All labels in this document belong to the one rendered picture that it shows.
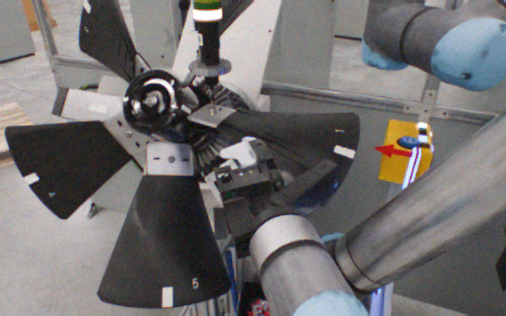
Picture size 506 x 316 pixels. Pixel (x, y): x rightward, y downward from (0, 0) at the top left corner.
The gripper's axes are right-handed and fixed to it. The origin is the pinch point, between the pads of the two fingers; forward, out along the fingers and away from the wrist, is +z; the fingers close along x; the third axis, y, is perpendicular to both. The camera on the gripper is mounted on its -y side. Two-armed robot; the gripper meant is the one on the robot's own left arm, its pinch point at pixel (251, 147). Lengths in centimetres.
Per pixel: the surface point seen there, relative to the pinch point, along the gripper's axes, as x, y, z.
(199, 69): -11.1, 5.0, 9.0
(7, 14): 29, 217, 553
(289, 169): 1.9, -4.3, -5.6
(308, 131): 0.7, -10.7, 2.0
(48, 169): 7.5, 38.5, 21.9
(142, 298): 20.7, 22.9, -5.7
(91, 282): 111, 73, 87
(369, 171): 54, -56, 50
